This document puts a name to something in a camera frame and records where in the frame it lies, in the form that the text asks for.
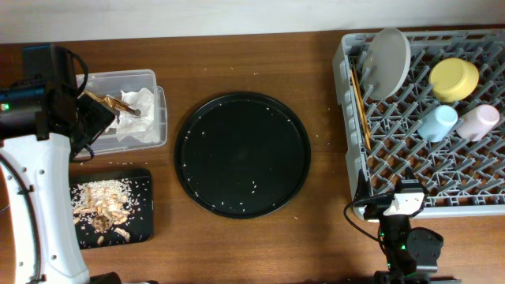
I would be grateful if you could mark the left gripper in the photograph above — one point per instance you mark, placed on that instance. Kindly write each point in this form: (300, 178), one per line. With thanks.
(99, 115)

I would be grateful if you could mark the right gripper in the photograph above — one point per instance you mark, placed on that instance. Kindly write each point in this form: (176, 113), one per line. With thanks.
(363, 198)

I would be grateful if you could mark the small bottle with white cap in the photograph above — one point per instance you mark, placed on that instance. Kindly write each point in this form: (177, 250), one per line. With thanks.
(113, 103)

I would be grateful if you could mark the white tissue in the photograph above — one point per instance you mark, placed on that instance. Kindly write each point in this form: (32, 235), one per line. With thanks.
(141, 128)

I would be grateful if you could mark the blue cup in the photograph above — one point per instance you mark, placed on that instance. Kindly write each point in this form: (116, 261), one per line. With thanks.
(438, 123)

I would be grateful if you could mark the food scraps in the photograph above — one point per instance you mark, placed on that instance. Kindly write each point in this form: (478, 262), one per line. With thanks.
(104, 205)

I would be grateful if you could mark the pink cup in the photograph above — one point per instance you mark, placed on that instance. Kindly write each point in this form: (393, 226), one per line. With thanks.
(478, 122)

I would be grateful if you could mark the yellow bowl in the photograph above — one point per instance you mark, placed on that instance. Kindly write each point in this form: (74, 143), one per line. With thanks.
(453, 79)

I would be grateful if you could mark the grey plate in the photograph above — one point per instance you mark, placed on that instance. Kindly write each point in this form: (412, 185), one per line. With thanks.
(386, 64)

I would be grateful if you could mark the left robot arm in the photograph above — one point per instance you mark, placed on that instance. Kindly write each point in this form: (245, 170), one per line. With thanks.
(46, 121)

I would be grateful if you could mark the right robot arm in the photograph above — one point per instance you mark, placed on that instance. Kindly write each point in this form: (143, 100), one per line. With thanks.
(411, 252)

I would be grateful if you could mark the grey dishwasher rack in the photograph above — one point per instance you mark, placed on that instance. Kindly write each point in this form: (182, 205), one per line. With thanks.
(463, 178)

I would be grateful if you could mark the clear plastic bin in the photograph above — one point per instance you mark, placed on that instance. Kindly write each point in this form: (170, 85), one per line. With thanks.
(113, 83)

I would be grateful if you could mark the black rectangular tray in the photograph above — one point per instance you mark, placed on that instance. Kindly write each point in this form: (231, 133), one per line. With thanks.
(138, 213)

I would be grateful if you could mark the round black serving tray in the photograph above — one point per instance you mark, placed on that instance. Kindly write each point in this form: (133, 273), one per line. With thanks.
(242, 155)

